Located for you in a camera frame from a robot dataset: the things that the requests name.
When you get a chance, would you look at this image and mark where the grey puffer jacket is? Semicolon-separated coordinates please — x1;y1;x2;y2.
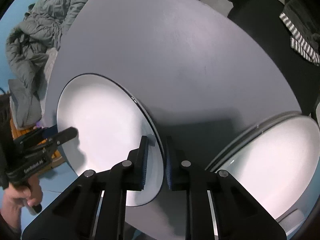
5;0;103;90

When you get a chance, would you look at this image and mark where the person's left forearm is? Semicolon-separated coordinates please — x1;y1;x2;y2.
0;211;22;240

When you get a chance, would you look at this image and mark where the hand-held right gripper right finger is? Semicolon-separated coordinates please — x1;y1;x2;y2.
166;136;287;240

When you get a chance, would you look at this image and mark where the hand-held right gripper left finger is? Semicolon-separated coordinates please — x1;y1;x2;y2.
22;135;150;240

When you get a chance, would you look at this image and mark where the dark garment with striped trim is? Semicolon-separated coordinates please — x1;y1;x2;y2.
279;0;320;64

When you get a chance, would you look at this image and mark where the light grey knitted blanket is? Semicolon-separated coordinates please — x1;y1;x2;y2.
42;47;60;88

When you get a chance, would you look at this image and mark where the black chair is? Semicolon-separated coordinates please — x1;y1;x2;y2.
215;0;320;128

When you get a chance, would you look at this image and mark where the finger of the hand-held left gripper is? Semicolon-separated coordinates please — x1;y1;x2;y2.
15;127;78;155
19;126;58;144

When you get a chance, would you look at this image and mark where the stack of white plates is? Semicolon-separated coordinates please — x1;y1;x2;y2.
204;110;320;233

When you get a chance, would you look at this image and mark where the person's left hand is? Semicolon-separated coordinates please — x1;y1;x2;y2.
0;174;44;227

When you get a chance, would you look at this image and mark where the orange wooden slatted furniture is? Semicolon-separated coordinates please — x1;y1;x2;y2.
10;117;64;169

